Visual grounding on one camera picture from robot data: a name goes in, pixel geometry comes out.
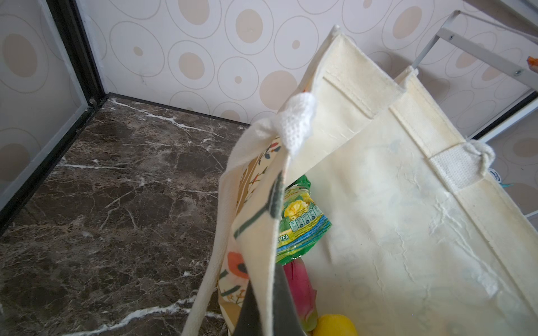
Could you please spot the white wooden two-tier shelf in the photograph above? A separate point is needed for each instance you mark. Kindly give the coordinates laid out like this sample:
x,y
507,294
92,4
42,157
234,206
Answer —
x,y
523,75

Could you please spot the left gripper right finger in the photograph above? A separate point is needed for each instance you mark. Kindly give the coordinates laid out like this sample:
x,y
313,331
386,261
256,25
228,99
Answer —
x,y
285,318

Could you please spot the yellow fruit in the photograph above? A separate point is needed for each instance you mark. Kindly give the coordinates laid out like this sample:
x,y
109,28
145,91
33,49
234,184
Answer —
x,y
334,325

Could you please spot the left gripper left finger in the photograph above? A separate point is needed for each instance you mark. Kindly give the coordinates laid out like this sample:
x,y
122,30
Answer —
x,y
249,322

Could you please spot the cream canvas grocery bag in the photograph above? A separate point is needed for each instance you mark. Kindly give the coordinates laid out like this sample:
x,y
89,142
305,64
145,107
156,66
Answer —
x,y
423,240

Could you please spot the green yellow snack bag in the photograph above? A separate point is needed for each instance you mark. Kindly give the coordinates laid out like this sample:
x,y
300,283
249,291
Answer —
x,y
302,225

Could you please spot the pink dragon fruit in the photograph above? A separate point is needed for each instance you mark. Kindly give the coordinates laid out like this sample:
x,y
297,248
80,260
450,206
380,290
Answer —
x,y
303,294

